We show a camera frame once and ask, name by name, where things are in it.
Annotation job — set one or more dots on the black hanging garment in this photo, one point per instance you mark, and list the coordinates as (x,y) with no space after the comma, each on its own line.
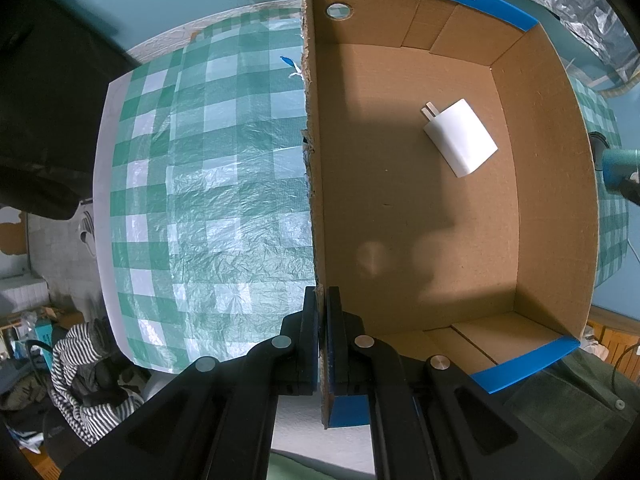
(55,70)

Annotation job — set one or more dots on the blue cardboard box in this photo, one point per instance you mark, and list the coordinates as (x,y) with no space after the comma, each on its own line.
(494,270)

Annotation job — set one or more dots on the green corduroy shirt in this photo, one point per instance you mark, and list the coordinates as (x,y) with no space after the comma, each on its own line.
(580,406)

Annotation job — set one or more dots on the grey plastic sheet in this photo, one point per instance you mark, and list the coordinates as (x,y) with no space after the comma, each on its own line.
(602,31)

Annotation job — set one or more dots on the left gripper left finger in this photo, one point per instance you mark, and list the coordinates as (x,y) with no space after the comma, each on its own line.
(215,420)

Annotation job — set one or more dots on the white plug charger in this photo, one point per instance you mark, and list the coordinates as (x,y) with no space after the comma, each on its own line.
(460,136)

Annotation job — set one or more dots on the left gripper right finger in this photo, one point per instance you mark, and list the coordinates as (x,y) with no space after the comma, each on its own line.
(428,419)

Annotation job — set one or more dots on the green checkered tablecloth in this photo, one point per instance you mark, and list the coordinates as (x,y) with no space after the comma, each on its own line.
(208,199)

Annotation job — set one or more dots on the striped cloth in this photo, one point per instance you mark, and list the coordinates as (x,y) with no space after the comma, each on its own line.
(85,372)

